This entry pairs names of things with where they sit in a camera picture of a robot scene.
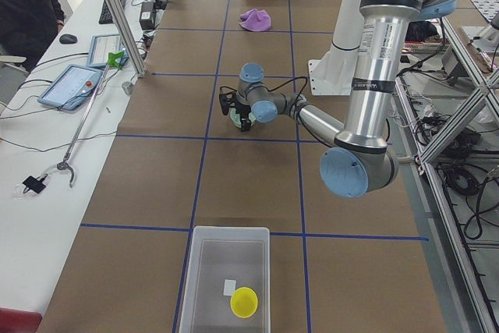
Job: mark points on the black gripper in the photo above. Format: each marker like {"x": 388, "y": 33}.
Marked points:
{"x": 243, "y": 108}

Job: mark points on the green ceramic bowl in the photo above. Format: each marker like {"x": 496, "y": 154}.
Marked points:
{"x": 235, "y": 117}

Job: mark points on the yellow plastic cup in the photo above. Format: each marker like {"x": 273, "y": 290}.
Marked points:
{"x": 244, "y": 302}

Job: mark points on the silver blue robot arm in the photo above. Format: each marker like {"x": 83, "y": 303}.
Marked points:
{"x": 357, "y": 159}

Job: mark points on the purple cloth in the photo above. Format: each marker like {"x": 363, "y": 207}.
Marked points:
{"x": 255, "y": 20}

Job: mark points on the small metal cylinder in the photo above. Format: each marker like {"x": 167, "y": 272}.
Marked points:
{"x": 127, "y": 87}

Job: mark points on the clear plastic bin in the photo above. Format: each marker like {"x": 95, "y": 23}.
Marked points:
{"x": 219, "y": 253}

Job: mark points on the black power adapter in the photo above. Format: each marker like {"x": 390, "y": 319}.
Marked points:
{"x": 147, "y": 17}

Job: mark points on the grabber reacher tool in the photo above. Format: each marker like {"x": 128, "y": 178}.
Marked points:
{"x": 112, "y": 62}

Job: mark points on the far blue teach pendant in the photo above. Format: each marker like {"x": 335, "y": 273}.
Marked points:
{"x": 101, "y": 46}

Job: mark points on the blue teach pendant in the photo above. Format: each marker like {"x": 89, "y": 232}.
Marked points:
{"x": 101, "y": 46}
{"x": 70, "y": 89}

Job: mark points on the white label in bin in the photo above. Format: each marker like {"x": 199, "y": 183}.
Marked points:
{"x": 229, "y": 287}

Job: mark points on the near blue teach pendant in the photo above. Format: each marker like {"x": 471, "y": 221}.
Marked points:
{"x": 70, "y": 89}

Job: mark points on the black computer mouse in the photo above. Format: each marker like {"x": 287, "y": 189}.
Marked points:
{"x": 68, "y": 39}

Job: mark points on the small black dongle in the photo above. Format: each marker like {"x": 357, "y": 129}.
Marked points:
{"x": 36, "y": 185}

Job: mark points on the person in black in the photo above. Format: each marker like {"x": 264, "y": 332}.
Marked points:
{"x": 28, "y": 28}

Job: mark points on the red object corner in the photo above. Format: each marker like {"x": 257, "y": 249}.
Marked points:
{"x": 19, "y": 321}

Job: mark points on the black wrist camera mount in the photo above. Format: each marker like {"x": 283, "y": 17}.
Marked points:
{"x": 227, "y": 101}

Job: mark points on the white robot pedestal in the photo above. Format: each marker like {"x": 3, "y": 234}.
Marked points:
{"x": 332, "y": 75}

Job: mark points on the aluminium frame post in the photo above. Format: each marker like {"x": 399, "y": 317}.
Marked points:
{"x": 125, "y": 32}

